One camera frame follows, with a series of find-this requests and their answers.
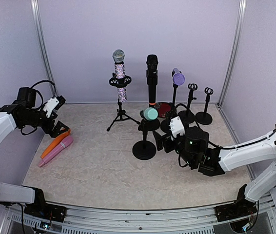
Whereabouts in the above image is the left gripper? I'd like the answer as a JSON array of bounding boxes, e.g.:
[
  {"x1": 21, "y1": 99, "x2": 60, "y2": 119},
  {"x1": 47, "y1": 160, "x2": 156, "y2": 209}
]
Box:
[{"x1": 21, "y1": 109, "x2": 69, "y2": 137}]

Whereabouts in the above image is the orange microphone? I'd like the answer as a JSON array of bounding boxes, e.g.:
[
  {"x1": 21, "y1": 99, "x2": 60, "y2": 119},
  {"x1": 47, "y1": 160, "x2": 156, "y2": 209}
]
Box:
[{"x1": 40, "y1": 129, "x2": 71, "y2": 158}]

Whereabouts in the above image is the pink microphone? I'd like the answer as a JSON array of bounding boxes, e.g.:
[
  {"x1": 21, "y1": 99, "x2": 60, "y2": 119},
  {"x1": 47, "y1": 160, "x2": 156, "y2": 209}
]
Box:
[{"x1": 38, "y1": 135, "x2": 73, "y2": 167}]

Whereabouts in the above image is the black desk stand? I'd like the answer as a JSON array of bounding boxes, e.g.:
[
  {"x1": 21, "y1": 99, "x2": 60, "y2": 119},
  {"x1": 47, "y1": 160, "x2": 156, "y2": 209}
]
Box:
[{"x1": 178, "y1": 83, "x2": 198, "y2": 124}]

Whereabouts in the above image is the teal microphone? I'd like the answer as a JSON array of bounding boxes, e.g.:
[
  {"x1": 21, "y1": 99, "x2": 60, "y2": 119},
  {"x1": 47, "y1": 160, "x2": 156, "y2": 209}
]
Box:
[{"x1": 140, "y1": 107, "x2": 158, "y2": 121}]

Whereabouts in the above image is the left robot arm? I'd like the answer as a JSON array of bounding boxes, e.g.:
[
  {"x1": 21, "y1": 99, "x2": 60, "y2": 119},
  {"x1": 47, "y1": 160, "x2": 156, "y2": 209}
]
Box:
[{"x1": 0, "y1": 82, "x2": 73, "y2": 223}]

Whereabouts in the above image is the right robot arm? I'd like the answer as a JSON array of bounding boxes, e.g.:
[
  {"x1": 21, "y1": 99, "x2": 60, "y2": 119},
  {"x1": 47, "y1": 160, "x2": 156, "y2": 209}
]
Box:
[{"x1": 153, "y1": 118, "x2": 276, "y2": 222}]

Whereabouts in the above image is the black stand under purple microphone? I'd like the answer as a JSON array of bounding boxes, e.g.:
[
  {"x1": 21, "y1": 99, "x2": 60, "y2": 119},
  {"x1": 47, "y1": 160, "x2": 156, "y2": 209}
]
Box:
[{"x1": 160, "y1": 84, "x2": 178, "y2": 134}]

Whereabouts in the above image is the purple microphone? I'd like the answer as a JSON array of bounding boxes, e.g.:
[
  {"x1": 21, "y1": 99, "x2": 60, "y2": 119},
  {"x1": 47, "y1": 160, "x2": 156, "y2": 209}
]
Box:
[{"x1": 172, "y1": 68, "x2": 185, "y2": 86}]

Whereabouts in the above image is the black tripod microphone stand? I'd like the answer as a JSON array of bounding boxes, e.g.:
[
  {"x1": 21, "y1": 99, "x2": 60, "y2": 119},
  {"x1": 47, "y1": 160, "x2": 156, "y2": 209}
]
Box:
[{"x1": 106, "y1": 73, "x2": 140, "y2": 131}]

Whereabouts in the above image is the black microphone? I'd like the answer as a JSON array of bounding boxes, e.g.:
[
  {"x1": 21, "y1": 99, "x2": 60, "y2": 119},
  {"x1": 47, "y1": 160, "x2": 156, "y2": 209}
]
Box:
[{"x1": 146, "y1": 54, "x2": 158, "y2": 107}]

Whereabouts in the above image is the glitter microphone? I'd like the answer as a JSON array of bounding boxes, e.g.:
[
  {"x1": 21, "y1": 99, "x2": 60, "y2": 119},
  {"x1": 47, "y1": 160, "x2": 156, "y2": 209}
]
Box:
[{"x1": 112, "y1": 49, "x2": 127, "y2": 103}]

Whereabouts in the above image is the red patterned coaster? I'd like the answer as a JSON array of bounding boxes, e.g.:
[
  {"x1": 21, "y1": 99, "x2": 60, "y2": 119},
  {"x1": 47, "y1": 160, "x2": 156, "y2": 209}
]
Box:
[{"x1": 151, "y1": 102, "x2": 173, "y2": 118}]

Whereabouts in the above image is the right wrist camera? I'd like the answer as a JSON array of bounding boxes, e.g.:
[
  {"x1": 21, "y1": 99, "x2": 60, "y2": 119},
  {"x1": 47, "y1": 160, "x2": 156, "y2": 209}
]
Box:
[{"x1": 169, "y1": 116, "x2": 185, "y2": 140}]

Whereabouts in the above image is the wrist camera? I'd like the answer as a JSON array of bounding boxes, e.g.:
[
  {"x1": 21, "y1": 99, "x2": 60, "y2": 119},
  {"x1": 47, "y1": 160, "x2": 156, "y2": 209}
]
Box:
[
  {"x1": 41, "y1": 96, "x2": 66, "y2": 119},
  {"x1": 169, "y1": 116, "x2": 185, "y2": 140}
]

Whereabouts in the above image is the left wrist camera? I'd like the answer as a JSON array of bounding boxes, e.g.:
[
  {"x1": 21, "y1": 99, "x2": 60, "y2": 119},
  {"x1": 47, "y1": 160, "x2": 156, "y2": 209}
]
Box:
[{"x1": 41, "y1": 96, "x2": 66, "y2": 119}]

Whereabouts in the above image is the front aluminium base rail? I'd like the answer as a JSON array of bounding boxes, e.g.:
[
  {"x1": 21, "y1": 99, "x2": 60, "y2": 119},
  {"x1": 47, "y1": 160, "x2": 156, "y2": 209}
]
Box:
[{"x1": 0, "y1": 195, "x2": 276, "y2": 234}]

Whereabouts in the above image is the left aluminium frame post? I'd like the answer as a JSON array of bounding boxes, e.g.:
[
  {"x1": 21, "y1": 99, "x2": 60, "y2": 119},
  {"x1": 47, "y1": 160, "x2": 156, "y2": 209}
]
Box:
[{"x1": 30, "y1": 0, "x2": 59, "y2": 98}]

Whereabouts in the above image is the aluminium corner frame post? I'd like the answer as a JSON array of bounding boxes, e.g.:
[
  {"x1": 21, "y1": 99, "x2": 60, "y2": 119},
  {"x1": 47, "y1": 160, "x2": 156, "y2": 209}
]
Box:
[{"x1": 217, "y1": 0, "x2": 247, "y2": 108}]

